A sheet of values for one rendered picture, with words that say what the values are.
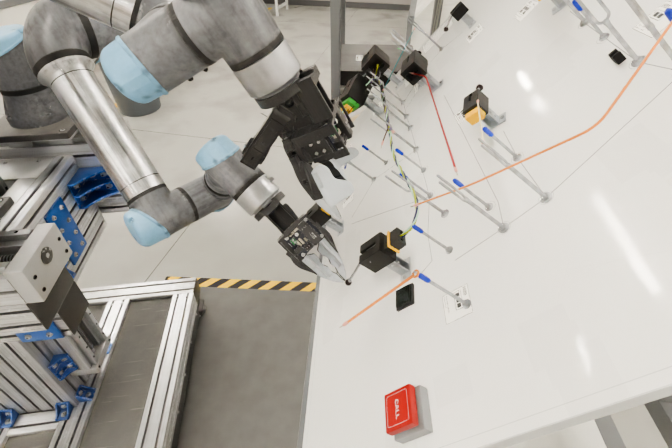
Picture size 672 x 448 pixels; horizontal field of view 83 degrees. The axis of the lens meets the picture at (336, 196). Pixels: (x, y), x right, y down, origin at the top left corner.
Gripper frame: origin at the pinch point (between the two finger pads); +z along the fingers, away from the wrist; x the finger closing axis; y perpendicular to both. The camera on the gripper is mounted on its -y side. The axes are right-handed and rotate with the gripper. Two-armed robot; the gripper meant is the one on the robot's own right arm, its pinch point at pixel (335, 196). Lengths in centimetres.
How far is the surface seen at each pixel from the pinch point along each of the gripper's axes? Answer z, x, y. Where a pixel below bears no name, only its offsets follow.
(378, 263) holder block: 15.6, -2.2, 0.7
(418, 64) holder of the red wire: 7, 51, 13
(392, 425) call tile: 18.1, -27.1, 2.7
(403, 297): 20.4, -6.6, 3.5
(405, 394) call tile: 17.1, -23.8, 4.9
